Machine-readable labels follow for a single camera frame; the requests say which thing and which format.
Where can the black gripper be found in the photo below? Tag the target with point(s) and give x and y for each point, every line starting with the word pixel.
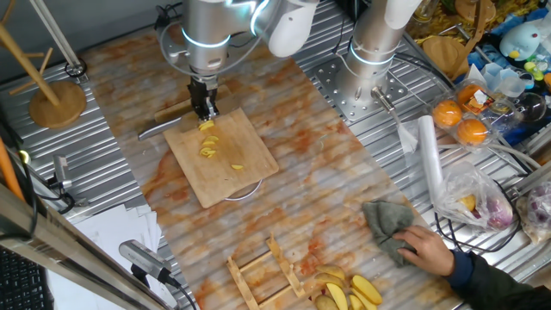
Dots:
pixel 202 95

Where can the steel cleaver knife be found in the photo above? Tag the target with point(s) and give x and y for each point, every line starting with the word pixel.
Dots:
pixel 157 128

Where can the grey green cloth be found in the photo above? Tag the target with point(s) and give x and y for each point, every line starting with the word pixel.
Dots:
pixel 385 224

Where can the forearm in dark sleeve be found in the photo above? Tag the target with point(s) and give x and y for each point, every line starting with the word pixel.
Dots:
pixel 495 288

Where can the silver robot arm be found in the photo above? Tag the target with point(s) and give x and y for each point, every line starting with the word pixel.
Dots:
pixel 206 21

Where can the person's bare hand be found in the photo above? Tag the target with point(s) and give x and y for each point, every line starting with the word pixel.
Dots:
pixel 426 252

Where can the wooden cutting board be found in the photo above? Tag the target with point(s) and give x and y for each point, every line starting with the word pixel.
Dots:
pixel 232 181

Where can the orange marbled table mat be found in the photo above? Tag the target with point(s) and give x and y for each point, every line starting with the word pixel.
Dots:
pixel 323 172

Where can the round wooden disc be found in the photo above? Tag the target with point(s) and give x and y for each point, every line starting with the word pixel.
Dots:
pixel 56 103

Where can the stack of white papers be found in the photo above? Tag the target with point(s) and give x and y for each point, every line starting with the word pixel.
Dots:
pixel 107 232

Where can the wooden knife rack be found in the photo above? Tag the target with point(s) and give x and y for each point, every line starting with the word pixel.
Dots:
pixel 280 262

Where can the white tripod legs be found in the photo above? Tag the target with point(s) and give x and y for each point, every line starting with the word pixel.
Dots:
pixel 56 39

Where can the metal cylinder connector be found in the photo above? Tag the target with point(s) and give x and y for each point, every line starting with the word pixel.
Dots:
pixel 382 98

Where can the orange rod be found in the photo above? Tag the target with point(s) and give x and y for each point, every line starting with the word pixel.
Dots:
pixel 8 172

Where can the yellow potato wedge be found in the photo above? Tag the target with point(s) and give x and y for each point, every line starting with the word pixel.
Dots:
pixel 356 302
pixel 338 297

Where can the white film roll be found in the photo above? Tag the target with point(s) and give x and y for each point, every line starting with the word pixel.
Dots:
pixel 430 159

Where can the yellow banana pieces pile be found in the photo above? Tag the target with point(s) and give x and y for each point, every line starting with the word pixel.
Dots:
pixel 367 289

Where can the orange fruit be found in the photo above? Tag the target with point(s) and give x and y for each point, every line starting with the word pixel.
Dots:
pixel 467 94
pixel 447 113
pixel 472 131

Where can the round wooden disc stand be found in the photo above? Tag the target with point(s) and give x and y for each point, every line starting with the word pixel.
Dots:
pixel 445 56

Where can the black mesh panel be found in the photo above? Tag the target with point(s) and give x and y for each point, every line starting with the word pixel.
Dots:
pixel 21 280

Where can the plastic bag of vegetables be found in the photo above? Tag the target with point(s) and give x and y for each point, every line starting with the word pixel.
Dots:
pixel 465 185

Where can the clear plastic fruit package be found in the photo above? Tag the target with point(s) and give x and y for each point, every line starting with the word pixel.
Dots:
pixel 495 118

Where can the clear plastic measuring cup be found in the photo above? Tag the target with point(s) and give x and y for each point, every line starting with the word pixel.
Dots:
pixel 503 82

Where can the blue plush toy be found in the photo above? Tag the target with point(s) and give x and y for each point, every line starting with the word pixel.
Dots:
pixel 518 41

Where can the round glass flask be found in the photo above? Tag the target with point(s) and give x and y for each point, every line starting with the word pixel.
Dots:
pixel 531 107

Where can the bag of purple vegetables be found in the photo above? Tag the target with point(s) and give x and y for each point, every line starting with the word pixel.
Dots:
pixel 538 211

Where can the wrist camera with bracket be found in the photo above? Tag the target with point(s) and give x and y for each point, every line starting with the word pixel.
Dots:
pixel 174 47

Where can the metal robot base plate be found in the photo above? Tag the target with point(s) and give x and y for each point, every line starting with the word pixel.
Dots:
pixel 331 82

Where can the camera on clamp mount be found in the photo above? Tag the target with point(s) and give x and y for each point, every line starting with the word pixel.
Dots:
pixel 60 170

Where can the metal frame beam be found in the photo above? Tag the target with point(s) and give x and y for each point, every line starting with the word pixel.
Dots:
pixel 64 254

